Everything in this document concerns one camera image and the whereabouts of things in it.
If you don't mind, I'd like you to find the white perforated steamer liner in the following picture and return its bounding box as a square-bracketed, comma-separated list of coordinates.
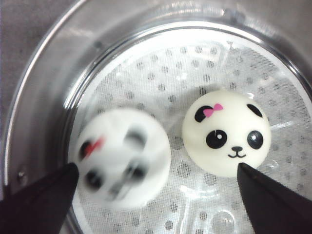
[70, 39, 312, 234]

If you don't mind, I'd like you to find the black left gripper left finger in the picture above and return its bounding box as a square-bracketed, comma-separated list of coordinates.
[0, 163, 79, 234]

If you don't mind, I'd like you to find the stainless steel steamer pot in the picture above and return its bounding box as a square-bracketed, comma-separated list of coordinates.
[2, 0, 312, 234]

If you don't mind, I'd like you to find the cream panda bun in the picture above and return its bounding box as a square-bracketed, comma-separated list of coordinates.
[182, 90, 272, 177]

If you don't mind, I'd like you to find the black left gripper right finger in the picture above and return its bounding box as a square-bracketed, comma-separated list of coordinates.
[237, 163, 312, 234]

